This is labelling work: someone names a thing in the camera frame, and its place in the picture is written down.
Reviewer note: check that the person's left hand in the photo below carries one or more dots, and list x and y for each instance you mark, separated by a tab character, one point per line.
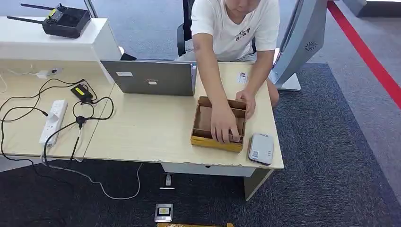
249	101

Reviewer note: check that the person's right hand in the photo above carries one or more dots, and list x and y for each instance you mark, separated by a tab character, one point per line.
224	123

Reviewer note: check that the wooden compartment box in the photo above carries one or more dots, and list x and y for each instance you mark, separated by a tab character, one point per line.
213	145

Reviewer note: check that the white printed card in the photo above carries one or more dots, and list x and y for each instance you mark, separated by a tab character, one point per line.
242	78

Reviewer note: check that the grey card reader device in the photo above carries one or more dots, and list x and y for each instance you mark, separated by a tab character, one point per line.
261	149

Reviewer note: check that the white desk drawer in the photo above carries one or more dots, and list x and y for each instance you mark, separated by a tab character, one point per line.
203	169

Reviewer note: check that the pale desk leg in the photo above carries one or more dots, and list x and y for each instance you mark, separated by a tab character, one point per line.
254	185

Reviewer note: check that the person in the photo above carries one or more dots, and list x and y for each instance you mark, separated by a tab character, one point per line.
235	34

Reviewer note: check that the grey laptop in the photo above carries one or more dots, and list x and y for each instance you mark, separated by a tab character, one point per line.
153	78

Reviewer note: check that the grey kiosk stand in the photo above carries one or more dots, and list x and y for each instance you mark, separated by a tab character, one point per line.
304	37

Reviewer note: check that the black office chair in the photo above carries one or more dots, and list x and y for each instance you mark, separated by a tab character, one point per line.
184	28

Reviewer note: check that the silver floor socket box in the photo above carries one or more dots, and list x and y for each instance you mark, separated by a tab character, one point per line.
163	212

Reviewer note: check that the black power adapter yellow label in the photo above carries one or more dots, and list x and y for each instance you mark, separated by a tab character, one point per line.
81	92

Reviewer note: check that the white power strip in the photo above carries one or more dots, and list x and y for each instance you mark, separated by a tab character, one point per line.
54	120

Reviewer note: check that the grey metal pole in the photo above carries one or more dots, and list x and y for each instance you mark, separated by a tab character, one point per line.
91	9

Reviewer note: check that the black remote controller with antennas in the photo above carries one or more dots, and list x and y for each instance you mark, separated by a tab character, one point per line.
65	23

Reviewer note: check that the white charger plug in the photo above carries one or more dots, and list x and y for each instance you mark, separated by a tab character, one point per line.
42	74

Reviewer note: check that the white cabinet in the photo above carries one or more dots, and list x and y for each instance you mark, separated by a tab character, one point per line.
47	44

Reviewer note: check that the white desk foot bracket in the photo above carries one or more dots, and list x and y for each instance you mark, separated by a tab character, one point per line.
168	180

